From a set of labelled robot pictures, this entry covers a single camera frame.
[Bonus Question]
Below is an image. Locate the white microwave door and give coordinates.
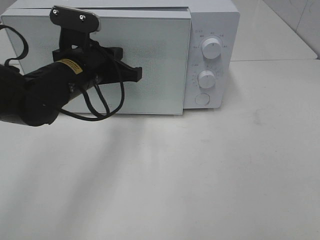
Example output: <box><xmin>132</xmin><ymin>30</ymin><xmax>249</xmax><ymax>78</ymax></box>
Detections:
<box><xmin>1</xmin><ymin>8</ymin><xmax>191</xmax><ymax>115</ymax></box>

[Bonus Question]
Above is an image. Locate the white microwave oven body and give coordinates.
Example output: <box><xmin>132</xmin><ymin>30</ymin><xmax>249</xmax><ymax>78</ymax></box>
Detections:
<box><xmin>0</xmin><ymin>0</ymin><xmax>240</xmax><ymax>111</ymax></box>

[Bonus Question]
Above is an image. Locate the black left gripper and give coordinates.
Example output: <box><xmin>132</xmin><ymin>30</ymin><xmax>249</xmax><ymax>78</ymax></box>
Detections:
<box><xmin>49</xmin><ymin>5</ymin><xmax>142</xmax><ymax>90</ymax></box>

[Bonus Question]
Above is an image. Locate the lower white timer knob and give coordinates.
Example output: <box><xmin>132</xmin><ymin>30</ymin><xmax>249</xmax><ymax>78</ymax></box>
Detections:
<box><xmin>197</xmin><ymin>70</ymin><xmax>216</xmax><ymax>89</ymax></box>

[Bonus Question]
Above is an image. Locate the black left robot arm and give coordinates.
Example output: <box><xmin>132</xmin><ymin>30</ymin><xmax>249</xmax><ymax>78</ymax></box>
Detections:
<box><xmin>0</xmin><ymin>5</ymin><xmax>143</xmax><ymax>127</ymax></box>

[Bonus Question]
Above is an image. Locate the round white door button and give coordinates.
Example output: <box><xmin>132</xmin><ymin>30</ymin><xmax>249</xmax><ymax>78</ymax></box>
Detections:
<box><xmin>194</xmin><ymin>93</ymin><xmax>211</xmax><ymax>106</ymax></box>

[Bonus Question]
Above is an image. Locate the upper white power knob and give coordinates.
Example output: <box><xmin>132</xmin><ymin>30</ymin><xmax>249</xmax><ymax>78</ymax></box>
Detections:
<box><xmin>200</xmin><ymin>36</ymin><xmax>222</xmax><ymax>60</ymax></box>

